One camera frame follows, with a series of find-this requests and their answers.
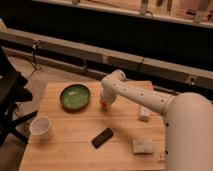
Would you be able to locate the green ceramic bowl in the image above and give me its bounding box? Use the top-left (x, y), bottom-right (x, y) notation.
top-left (60, 84), bottom-right (90, 111)

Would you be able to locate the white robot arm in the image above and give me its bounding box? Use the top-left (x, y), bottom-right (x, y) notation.
top-left (100, 70), bottom-right (213, 171)

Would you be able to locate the black cable with plug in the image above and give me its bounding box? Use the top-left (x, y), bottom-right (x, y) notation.
top-left (27, 40), bottom-right (43, 79)

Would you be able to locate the black rectangular block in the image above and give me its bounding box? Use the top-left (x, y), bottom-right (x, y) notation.
top-left (91, 128), bottom-right (113, 148)

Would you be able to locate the grey floor rail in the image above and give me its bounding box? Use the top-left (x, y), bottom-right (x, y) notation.
top-left (0, 29), bottom-right (213, 88)

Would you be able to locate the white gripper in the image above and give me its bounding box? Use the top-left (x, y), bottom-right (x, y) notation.
top-left (100, 88), bottom-right (117, 108)

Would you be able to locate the white paper cup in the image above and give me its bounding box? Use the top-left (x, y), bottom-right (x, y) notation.
top-left (29, 116), bottom-right (52, 141)

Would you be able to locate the wooden table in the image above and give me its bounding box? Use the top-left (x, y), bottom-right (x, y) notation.
top-left (19, 82), bottom-right (165, 171)

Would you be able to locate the white sauce bottle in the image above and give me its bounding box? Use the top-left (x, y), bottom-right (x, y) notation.
top-left (139, 106), bottom-right (150, 122)

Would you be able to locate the black chair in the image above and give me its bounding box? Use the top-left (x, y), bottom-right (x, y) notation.
top-left (0, 46), bottom-right (37, 147)

